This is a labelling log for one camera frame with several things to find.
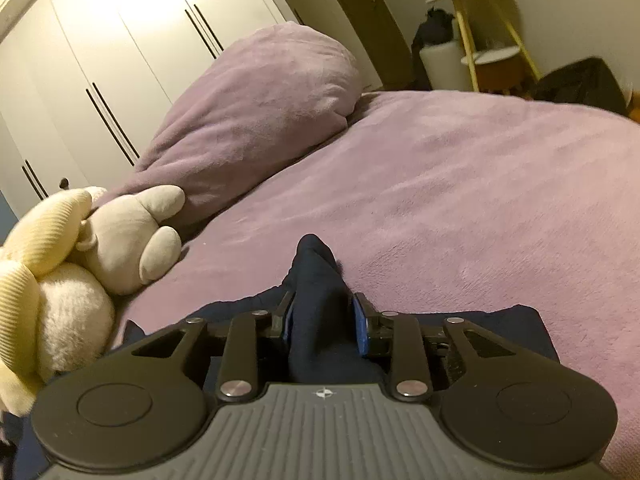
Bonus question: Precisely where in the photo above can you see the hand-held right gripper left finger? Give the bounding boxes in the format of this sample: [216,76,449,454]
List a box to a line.
[131,290,297,404]

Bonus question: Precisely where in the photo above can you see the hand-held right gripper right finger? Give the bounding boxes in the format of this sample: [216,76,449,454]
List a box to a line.
[352,293,517,404]

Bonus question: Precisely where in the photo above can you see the navy zip jacket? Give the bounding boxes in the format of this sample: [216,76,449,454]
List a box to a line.
[107,233,559,386]

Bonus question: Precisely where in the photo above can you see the black clothes heap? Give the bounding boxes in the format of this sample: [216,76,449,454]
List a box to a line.
[411,7,459,88]

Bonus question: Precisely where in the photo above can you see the purple bed blanket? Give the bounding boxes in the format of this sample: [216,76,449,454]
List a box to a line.
[114,89,640,480]

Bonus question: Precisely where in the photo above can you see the small grey plush toy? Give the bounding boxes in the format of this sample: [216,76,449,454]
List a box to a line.
[67,184,187,297]

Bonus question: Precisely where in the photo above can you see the purple pillow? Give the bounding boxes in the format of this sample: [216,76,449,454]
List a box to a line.
[91,22,364,227]

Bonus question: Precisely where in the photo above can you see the large white fluffy plush toy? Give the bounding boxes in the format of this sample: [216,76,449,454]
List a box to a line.
[0,260,117,417]

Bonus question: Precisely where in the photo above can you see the cream ribbed plush toy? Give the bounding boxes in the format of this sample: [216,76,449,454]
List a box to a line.
[0,187,96,291]

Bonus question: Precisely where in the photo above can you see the white round stool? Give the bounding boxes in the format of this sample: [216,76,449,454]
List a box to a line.
[419,40,474,92]

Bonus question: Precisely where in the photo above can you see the orange stool with white top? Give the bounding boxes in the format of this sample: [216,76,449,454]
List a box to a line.
[472,45,527,94]

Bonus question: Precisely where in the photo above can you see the dark wooden door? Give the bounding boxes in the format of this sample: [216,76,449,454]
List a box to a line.
[309,0,432,92]

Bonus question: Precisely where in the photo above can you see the black bag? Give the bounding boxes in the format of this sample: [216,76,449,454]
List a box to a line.
[529,57,629,117]

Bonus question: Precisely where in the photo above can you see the yellow side table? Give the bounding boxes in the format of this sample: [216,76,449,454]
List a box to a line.
[425,0,544,94]

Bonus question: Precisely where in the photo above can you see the white wardrobe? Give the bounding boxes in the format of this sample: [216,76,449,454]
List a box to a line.
[0,0,383,211]

